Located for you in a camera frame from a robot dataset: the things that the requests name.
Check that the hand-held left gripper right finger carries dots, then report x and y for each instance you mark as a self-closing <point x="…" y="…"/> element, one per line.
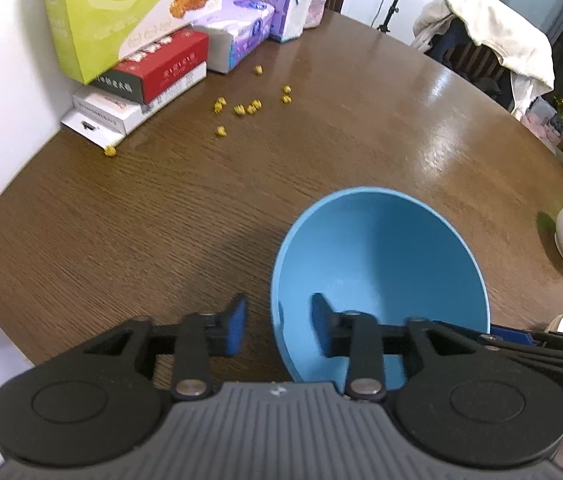
<point x="319" y="327"/>

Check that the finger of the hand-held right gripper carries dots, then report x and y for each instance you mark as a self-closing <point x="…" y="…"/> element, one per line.
<point x="511" y="336"/>

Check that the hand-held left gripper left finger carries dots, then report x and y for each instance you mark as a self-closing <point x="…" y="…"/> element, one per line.
<point x="236" y="330"/>

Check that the blue bowl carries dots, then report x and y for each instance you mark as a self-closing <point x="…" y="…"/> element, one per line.
<point x="376" y="260"/>

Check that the scattered yellow beads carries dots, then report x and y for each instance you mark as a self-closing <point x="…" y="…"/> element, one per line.
<point x="238" y="108"/>

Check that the white flat box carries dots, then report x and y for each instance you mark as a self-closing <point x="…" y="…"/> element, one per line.
<point x="111" y="105"/>
<point x="101" y="127"/>

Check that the red box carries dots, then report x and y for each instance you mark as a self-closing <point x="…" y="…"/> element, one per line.
<point x="161" y="67"/>

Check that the dark wooden chair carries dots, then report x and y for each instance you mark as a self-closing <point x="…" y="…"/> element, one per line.
<point x="476" y="60"/>

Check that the dark clothes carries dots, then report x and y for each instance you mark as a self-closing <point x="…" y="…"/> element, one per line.
<point x="441" y="45"/>

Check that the cream jacket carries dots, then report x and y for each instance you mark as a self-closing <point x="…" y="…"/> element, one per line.
<point x="501" y="35"/>

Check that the green snack box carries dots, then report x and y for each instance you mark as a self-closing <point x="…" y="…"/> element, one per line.
<point x="111" y="25"/>

